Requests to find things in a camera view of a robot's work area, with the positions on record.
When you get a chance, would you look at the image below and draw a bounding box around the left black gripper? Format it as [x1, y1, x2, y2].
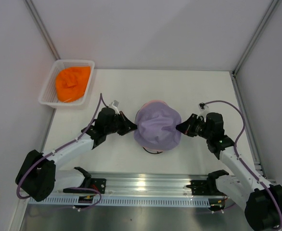
[104, 111, 138, 136]

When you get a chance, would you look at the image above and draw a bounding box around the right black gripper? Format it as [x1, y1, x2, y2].
[175, 114, 212, 140]

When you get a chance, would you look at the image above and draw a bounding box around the purple bucket hat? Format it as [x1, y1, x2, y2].
[134, 103, 181, 151]

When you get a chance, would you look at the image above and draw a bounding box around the black wire hat stand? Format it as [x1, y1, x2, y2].
[143, 147, 163, 155]

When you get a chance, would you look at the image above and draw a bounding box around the pink bucket hat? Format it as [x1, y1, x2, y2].
[141, 100, 167, 151]

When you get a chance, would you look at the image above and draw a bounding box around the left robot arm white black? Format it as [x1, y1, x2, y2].
[15, 107, 137, 202]

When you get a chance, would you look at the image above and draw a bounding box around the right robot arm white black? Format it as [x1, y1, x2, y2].
[176, 113, 282, 231]

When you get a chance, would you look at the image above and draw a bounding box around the red hat in basket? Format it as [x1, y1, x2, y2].
[55, 66, 91, 103]

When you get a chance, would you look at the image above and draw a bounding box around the white plastic basket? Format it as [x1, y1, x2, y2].
[38, 59, 95, 109]

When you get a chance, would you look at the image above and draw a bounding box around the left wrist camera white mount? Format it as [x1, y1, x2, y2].
[109, 100, 120, 115]

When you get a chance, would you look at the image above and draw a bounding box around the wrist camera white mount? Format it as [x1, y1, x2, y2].
[109, 100, 120, 115]
[198, 103, 210, 118]

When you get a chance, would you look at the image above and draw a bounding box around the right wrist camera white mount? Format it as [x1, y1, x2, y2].
[198, 103, 210, 118]

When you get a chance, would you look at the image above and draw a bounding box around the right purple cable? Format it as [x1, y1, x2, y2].
[205, 100, 282, 229]

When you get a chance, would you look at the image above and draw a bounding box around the purple cable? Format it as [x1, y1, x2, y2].
[15, 93, 108, 212]
[205, 100, 282, 229]

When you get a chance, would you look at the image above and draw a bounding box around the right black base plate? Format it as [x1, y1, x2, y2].
[185, 180, 223, 196]

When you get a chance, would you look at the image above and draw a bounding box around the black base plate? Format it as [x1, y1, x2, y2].
[63, 178, 107, 194]
[185, 180, 223, 196]

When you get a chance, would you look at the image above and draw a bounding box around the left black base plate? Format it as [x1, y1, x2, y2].
[63, 178, 107, 194]

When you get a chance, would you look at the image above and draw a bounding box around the white slotted cable duct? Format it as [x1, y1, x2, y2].
[28, 195, 210, 208]

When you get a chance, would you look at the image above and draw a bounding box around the aluminium rail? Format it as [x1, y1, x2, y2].
[51, 171, 281, 198]

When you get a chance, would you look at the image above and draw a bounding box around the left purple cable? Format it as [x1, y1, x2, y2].
[15, 93, 108, 212]

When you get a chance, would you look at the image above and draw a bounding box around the right aluminium corner post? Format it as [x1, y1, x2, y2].
[232, 0, 281, 78]

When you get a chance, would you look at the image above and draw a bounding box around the aluminium corner post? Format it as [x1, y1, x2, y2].
[232, 0, 281, 78]
[23, 0, 60, 60]

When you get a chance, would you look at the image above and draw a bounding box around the left aluminium corner post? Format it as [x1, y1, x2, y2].
[23, 0, 60, 60]

